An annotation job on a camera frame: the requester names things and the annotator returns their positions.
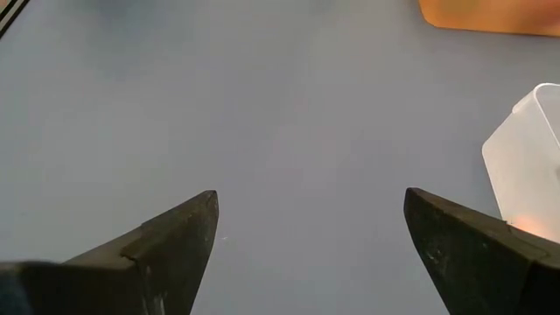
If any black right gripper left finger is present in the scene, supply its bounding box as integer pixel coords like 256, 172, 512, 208
0, 190, 220, 315

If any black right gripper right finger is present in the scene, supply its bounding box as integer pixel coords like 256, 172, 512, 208
402, 187, 560, 315

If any red capped toy mushroom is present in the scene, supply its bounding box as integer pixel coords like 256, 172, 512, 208
509, 213, 550, 240

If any clear plastic bin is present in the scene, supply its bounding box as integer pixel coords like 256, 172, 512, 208
480, 81, 560, 245

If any orange plastic bin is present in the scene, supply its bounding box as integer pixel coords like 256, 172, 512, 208
417, 0, 560, 39

